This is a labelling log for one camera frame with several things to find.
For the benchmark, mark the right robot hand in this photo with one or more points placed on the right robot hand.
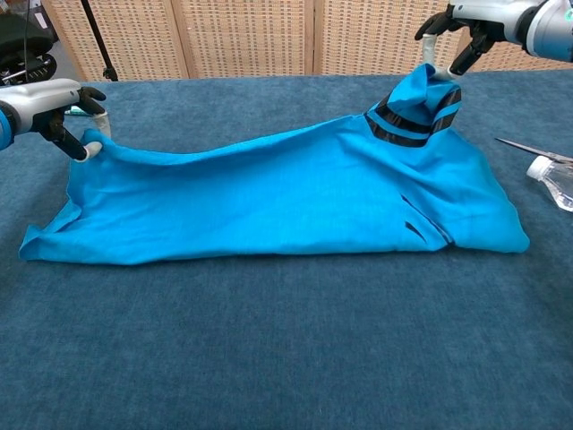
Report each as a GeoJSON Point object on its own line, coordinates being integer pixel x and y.
{"type": "Point", "coordinates": [492, 18]}

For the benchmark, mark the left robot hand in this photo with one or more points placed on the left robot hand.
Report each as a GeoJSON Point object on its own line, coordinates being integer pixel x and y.
{"type": "Point", "coordinates": [40, 103]}

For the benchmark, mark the blue printed t-shirt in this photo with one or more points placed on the blue printed t-shirt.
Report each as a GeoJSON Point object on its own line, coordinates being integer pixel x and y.
{"type": "Point", "coordinates": [268, 201]}

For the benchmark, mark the green and white marker pen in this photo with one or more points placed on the green and white marker pen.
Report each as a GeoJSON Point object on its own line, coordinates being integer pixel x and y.
{"type": "Point", "coordinates": [76, 112]}

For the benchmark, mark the black office chair base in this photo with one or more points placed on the black office chair base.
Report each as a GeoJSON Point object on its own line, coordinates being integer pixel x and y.
{"type": "Point", "coordinates": [18, 31]}

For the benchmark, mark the black tripod stand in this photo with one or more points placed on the black tripod stand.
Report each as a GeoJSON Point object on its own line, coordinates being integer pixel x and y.
{"type": "Point", "coordinates": [96, 36]}

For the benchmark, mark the clear plastic water bottle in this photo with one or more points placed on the clear plastic water bottle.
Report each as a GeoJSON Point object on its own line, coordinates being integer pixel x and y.
{"type": "Point", "coordinates": [557, 183]}

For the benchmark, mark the woven wooden folding screen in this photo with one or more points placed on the woven wooden folding screen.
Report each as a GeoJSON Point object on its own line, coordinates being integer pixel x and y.
{"type": "Point", "coordinates": [246, 36]}

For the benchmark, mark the dark teal table cloth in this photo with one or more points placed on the dark teal table cloth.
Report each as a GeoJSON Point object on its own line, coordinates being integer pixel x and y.
{"type": "Point", "coordinates": [268, 358]}

